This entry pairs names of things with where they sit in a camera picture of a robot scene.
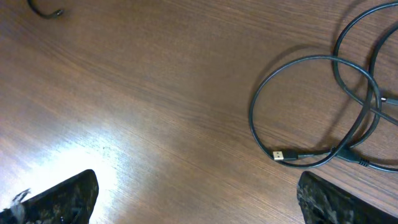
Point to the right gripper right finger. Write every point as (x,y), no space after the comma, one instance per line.
(323,202)

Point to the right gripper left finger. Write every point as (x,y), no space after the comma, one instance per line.
(71,201)

